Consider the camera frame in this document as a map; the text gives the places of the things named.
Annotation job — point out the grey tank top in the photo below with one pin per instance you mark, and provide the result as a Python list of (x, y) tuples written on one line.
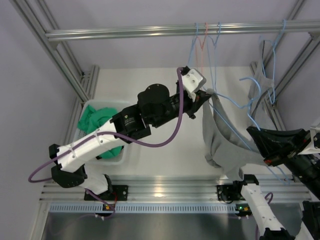
[(225, 146), (259, 90)]

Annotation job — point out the aluminium frame strut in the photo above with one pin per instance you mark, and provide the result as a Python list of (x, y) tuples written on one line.
[(83, 82), (297, 81)]

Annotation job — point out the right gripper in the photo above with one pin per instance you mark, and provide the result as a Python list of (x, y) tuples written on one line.
[(273, 142)]

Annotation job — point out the grey slotted cable duct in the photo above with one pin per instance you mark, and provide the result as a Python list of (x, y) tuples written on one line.
[(146, 208)]

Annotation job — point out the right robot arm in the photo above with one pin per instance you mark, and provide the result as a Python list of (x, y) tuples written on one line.
[(268, 225)]

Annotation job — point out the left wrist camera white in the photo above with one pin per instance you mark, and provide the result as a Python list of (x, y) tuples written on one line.
[(192, 81)]

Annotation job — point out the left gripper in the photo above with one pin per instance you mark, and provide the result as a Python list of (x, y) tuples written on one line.
[(193, 106)]

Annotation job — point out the aluminium hanging rail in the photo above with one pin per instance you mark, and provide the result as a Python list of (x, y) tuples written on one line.
[(128, 32)]

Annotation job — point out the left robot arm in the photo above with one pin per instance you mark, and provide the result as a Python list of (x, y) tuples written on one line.
[(155, 107)]

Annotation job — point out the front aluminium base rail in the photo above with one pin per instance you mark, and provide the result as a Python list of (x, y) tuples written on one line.
[(178, 190)]

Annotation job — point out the light blue wire hanger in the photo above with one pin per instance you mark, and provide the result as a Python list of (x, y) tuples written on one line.
[(193, 42)]

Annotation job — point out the white plastic basket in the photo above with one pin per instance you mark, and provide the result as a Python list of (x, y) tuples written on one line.
[(119, 105)]

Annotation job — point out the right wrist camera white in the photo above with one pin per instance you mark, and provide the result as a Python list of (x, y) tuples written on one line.
[(314, 146)]

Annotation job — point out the left aluminium frame strut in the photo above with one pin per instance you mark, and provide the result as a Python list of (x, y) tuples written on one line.
[(83, 82)]

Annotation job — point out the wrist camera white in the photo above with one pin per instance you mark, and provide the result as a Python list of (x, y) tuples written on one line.
[(314, 146), (192, 81)]

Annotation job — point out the right aluminium frame strut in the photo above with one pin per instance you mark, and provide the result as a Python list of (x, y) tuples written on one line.
[(297, 81)]

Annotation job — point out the green tank top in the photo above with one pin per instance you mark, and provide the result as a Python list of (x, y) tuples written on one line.
[(92, 119)]

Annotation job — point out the pink wire hanger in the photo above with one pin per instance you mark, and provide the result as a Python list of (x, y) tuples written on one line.
[(202, 46)]

